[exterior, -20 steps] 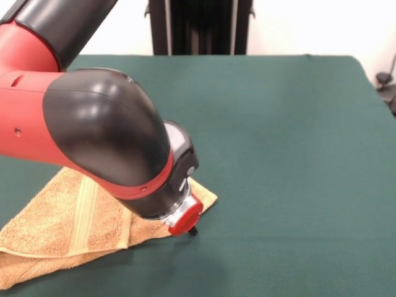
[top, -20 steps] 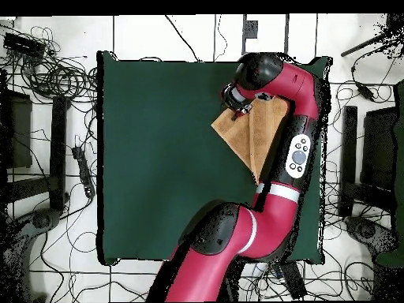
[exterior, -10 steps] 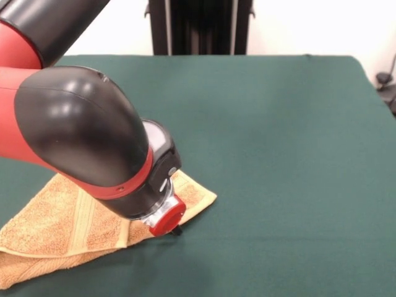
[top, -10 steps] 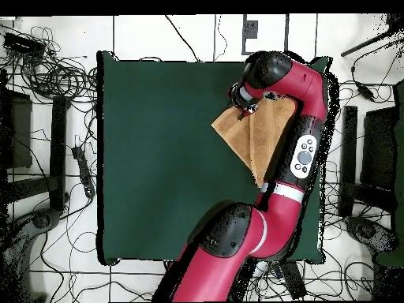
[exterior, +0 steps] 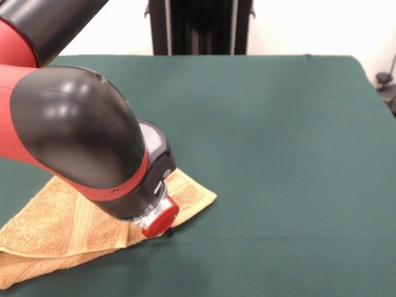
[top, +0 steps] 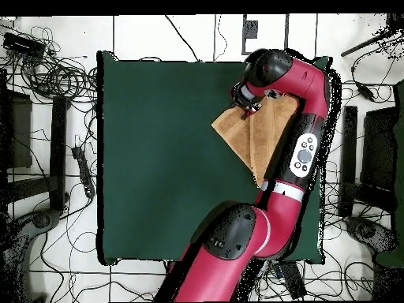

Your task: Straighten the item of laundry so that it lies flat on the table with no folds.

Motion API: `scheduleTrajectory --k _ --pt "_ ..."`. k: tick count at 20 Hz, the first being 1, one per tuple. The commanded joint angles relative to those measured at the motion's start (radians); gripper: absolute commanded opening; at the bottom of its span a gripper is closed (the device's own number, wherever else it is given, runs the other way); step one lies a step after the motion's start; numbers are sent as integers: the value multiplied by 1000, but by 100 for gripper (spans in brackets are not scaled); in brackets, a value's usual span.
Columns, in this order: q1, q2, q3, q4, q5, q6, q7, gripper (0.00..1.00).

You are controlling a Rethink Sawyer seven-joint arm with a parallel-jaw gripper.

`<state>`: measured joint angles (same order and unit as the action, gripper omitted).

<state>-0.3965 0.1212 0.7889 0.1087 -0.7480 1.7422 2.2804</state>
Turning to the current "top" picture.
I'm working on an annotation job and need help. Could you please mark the tan terry towel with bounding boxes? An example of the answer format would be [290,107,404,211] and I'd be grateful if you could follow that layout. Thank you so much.
[211,94,300,188]

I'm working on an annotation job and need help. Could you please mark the dark flat panel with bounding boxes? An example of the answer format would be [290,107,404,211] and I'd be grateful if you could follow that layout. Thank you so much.
[360,107,398,190]
[0,89,33,170]

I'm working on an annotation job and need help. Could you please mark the dark green table cloth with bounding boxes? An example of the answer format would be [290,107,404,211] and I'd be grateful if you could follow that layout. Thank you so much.
[95,50,333,267]

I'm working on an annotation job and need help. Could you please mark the black rod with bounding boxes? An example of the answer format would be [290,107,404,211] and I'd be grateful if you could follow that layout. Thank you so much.
[340,28,404,58]

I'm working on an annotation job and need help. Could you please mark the black horizontal beam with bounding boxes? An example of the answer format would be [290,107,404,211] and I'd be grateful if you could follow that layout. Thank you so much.
[340,181,395,211]
[0,175,53,204]

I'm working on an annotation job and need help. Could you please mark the dark curved stand base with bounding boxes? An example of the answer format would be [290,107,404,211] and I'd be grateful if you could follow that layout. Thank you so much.
[343,215,398,253]
[0,208,62,302]

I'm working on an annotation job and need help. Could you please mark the black rectangular box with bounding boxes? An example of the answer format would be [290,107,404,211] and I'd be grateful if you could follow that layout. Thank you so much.
[279,260,308,300]

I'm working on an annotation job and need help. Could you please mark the black power strip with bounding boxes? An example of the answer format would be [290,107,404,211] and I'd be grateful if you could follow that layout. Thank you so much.
[71,145,96,199]

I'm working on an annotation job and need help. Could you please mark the black adapter box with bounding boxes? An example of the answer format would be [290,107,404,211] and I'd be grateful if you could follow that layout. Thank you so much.
[2,32,47,59]

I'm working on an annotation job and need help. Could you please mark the grey square floor frame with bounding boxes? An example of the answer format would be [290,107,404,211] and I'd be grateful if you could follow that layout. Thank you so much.
[241,13,290,56]

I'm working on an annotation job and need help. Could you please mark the long black cable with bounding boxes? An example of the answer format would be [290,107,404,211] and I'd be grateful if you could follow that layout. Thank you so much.
[164,14,202,63]

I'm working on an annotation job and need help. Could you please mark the black upright post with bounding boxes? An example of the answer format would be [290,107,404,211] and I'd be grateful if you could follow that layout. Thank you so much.
[339,105,358,217]
[49,95,69,211]

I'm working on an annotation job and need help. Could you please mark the black cable with inline adapter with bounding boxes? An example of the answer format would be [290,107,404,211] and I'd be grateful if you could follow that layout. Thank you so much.
[350,40,395,103]

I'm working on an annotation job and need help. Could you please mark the black cable tangle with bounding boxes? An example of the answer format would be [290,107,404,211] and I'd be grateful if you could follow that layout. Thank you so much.
[0,25,99,105]
[249,252,375,301]

